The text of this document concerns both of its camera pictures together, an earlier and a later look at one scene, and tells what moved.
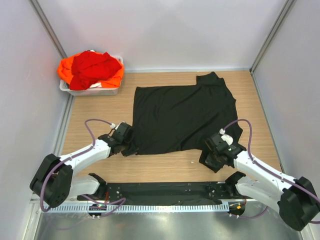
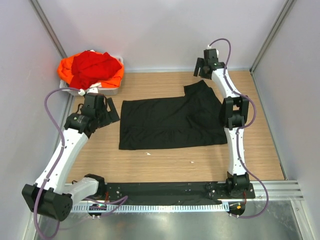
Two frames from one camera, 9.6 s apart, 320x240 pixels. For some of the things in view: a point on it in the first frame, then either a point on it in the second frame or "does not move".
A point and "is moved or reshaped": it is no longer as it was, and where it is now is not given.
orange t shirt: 64,71 does not move
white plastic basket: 64,86 does not move
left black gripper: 131,151 → 111,116
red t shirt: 89,67 does not move
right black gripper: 209,161 → 200,63
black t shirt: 180,119 is moved or reshaped
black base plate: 182,192 does not move
